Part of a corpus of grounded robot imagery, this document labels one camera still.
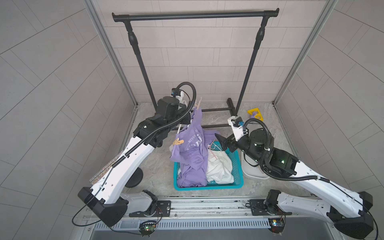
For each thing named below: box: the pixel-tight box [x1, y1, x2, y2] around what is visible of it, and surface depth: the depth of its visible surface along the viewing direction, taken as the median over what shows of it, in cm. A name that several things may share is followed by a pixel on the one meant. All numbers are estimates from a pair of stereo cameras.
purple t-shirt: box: [170, 108, 220, 188], surface depth 74 cm
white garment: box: [206, 149, 235, 184], surface depth 79 cm
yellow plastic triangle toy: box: [247, 108, 264, 121], surface depth 111 cm
